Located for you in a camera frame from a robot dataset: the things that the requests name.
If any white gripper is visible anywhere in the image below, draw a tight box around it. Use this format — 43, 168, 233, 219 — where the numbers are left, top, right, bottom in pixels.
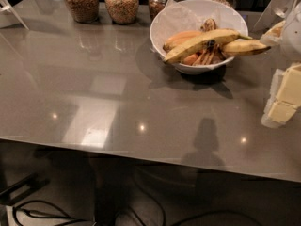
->
260, 0, 301, 128

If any long yellow banana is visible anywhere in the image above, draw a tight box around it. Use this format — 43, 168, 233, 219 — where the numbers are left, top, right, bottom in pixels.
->
163, 28, 251, 64

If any yellow banana on right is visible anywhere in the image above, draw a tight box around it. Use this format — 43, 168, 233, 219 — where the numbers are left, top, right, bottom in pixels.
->
221, 40, 270, 57

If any dark spotted banana behind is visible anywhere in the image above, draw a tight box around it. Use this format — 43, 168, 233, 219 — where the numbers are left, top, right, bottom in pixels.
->
200, 18, 217, 32

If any white bowl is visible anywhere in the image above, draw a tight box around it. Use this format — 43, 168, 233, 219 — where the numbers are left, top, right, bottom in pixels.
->
149, 0, 249, 76

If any orange fruit in bowl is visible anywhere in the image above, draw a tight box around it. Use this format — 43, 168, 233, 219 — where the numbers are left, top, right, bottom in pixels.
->
163, 30, 201, 52

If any white stand at right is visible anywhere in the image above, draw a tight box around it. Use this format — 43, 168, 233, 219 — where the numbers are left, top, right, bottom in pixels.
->
251, 0, 300, 32

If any white stand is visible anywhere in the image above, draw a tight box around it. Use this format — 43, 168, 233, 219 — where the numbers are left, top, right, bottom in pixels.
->
0, 0, 28, 29
251, 0, 300, 32

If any white paper liner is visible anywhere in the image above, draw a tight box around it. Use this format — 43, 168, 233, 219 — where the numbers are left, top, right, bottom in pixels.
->
150, 0, 232, 49

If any glass jar of grains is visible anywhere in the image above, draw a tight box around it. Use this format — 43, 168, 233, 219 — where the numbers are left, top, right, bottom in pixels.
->
64, 0, 99, 23
104, 0, 139, 24

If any glass jar of grains left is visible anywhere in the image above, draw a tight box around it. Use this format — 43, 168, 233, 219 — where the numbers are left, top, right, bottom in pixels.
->
64, 0, 99, 23

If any white stand at left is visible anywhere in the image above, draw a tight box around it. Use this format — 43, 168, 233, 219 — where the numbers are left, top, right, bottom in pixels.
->
0, 0, 28, 29

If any table pedestal leg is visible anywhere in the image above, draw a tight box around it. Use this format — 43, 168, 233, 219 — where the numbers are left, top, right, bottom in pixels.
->
89, 155, 133, 226

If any black cable on floor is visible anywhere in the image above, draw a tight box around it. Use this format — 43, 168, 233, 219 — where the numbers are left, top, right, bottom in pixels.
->
11, 199, 95, 226

